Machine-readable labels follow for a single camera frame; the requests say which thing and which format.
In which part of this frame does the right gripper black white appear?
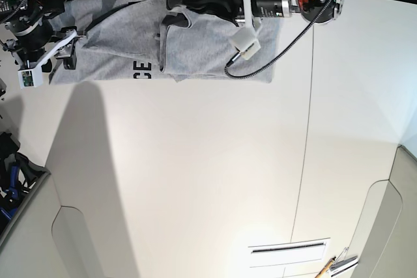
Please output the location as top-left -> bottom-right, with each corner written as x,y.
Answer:
5,16 -> 86,73

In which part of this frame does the grey T-shirt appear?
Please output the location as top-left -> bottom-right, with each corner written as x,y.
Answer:
50,0 -> 280,85

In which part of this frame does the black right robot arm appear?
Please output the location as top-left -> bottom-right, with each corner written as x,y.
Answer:
1,0 -> 84,77

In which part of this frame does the blue clamp tool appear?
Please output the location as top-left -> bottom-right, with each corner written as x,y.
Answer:
1,162 -> 22,221

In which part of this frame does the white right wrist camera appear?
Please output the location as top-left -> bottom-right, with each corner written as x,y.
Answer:
18,66 -> 43,89

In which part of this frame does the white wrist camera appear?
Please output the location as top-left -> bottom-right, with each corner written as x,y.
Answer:
18,66 -> 43,89
229,27 -> 261,61

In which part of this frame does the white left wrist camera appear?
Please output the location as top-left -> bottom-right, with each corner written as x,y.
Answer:
229,27 -> 261,61

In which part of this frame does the black braided camera cable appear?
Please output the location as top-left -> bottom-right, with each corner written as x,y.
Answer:
223,0 -> 343,79

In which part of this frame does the white cable grommet plate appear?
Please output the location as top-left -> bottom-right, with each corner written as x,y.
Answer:
248,238 -> 331,268

